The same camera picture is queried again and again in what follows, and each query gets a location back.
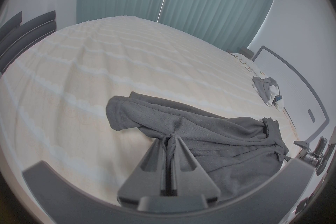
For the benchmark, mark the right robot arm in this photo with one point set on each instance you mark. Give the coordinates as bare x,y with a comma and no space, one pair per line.
319,154

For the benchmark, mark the white printed pillow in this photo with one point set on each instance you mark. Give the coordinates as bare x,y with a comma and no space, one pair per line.
249,65

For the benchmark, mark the grey bedside table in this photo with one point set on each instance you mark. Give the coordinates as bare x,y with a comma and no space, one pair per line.
245,51

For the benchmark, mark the black T-shirt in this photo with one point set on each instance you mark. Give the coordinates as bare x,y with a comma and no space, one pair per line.
210,133

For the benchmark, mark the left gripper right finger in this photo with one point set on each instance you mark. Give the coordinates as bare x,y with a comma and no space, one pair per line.
191,178

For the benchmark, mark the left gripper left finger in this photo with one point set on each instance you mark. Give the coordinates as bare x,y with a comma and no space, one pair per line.
147,178

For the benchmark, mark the black chest of drawers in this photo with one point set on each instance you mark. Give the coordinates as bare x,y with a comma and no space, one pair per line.
28,34

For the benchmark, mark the pile of clothes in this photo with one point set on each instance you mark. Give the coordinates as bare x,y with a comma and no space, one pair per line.
265,87

